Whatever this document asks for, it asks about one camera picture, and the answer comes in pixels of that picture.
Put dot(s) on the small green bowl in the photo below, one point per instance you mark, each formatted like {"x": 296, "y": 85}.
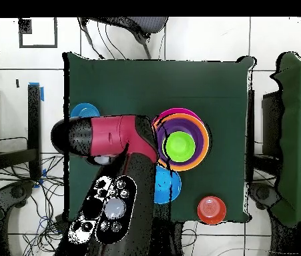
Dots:
{"x": 181, "y": 146}

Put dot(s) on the large pink bowl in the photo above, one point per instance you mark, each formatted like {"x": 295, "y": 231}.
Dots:
{"x": 176, "y": 110}

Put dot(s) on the purple bowl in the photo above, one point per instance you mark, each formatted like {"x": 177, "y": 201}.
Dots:
{"x": 198, "y": 138}

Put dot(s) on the large orange bowl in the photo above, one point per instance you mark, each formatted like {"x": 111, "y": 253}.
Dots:
{"x": 206, "y": 144}

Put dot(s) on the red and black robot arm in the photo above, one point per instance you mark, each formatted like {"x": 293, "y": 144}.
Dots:
{"x": 139, "y": 186}

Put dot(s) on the medium blue bowl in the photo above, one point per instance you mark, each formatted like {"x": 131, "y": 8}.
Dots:
{"x": 176, "y": 186}

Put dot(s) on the dark green tablecloth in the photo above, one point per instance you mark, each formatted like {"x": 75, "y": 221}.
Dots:
{"x": 152, "y": 80}

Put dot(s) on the small blue bowl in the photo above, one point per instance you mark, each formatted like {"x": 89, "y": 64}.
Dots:
{"x": 84, "y": 110}

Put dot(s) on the small orange bowl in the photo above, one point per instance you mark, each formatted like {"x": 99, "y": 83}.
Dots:
{"x": 211, "y": 210}

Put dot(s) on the grey mesh office chair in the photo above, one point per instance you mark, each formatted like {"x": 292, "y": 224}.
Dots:
{"x": 144, "y": 24}

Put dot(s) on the blue tape strip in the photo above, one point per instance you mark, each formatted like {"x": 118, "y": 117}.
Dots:
{"x": 42, "y": 94}

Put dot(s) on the black metal stand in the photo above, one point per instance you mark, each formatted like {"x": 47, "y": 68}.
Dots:
{"x": 34, "y": 120}

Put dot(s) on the black chair base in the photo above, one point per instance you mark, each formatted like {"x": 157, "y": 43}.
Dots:
{"x": 16, "y": 192}
{"x": 262, "y": 193}

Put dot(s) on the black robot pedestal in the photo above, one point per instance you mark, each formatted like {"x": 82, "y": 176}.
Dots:
{"x": 176, "y": 240}

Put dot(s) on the black square floor frame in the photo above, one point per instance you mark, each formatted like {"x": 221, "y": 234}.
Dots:
{"x": 38, "y": 46}

